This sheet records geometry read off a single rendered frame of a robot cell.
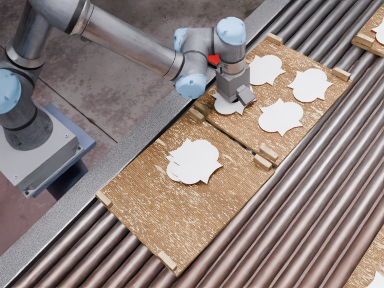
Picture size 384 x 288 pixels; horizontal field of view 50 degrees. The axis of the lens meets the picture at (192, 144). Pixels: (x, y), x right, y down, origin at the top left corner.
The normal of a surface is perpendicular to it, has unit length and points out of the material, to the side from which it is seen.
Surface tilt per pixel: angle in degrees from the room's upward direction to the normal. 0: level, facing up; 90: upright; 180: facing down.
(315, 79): 0
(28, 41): 87
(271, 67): 0
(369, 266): 0
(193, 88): 89
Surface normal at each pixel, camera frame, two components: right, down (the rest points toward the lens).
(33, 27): -0.18, 0.78
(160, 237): -0.11, -0.53
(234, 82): 0.61, 0.63
